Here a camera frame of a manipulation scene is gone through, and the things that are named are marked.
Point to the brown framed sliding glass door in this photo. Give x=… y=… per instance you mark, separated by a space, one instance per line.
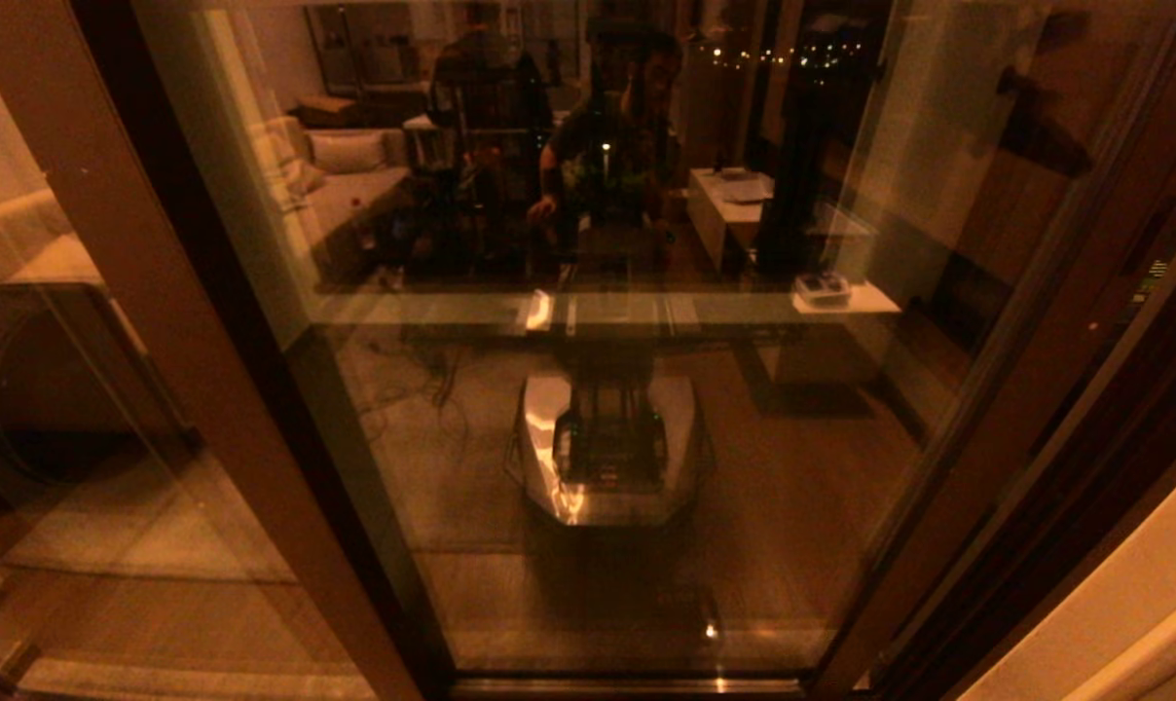
x=1016 y=389

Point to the metal floor door track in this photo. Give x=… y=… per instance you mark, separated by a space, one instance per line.
x=627 y=689

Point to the brown framed fixed glass panel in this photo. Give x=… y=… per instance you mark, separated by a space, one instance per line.
x=228 y=389

